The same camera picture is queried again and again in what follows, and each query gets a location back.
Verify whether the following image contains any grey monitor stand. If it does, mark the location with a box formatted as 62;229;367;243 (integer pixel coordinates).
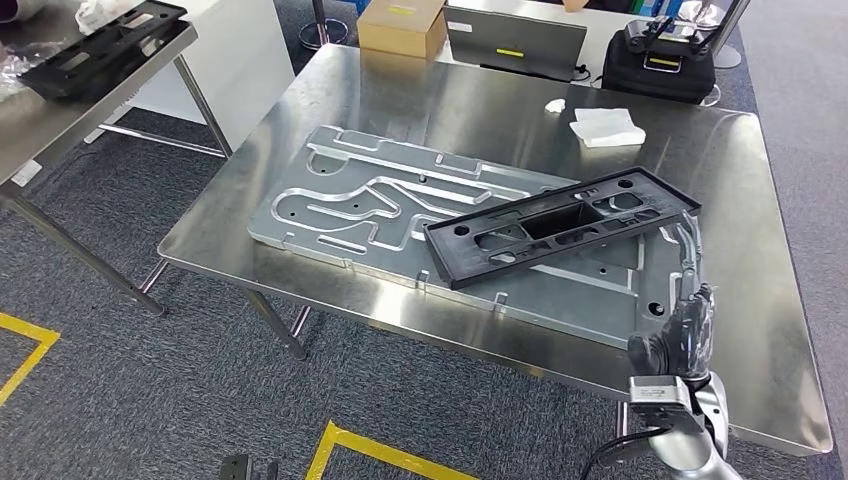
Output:
708;0;753;71

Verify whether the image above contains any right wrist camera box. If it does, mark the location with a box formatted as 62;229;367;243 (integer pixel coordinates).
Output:
627;375;705;433

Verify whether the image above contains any black plastic frame part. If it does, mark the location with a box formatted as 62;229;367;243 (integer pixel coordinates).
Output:
422;166;704;291
18;23;192;103
39;0;189;77

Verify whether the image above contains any crumpled white wrap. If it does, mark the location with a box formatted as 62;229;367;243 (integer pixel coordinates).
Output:
74;0;134;36

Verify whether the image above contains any clear plastic bag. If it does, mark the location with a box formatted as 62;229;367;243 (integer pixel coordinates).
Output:
0;39;49;102

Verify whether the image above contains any white desk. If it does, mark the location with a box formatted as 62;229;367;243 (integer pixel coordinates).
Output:
433;0;720;91

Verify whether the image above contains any white folded tissue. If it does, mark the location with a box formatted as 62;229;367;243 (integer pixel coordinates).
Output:
569;107;647;149

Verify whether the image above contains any blue object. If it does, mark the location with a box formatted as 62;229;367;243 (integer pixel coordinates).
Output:
629;0;684;17

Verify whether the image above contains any white panel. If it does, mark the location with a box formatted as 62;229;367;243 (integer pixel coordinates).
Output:
84;0;297;152

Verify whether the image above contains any yellow floor tape square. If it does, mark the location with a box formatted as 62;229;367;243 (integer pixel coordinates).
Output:
305;419;480;480

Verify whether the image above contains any white label sticker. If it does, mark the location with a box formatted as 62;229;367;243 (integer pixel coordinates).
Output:
11;158;45;189

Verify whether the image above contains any stainless steel workbench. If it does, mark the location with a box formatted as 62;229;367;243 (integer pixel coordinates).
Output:
0;0;234;318
137;42;835;458

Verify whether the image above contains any black carry case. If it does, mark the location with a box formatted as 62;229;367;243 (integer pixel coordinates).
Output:
601;29;718;105

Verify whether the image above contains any cardboard box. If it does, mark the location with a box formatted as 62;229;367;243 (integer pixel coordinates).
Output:
356;0;449;60

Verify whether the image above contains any black cable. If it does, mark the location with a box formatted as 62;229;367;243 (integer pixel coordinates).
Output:
579;427;672;480

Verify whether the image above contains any machined aluminium plate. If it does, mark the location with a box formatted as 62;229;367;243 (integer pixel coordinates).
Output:
246;124;685;351

